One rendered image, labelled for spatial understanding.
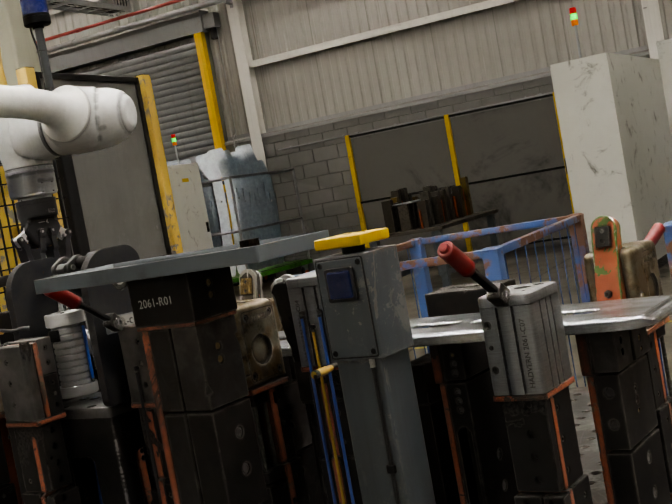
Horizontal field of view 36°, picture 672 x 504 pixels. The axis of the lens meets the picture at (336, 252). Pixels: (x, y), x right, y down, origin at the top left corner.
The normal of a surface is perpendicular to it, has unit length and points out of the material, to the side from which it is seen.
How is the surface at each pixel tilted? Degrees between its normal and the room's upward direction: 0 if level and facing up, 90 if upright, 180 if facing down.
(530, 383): 90
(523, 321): 90
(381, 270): 90
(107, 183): 91
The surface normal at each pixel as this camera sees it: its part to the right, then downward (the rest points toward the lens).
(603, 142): -0.47, 0.13
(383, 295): 0.81, -0.11
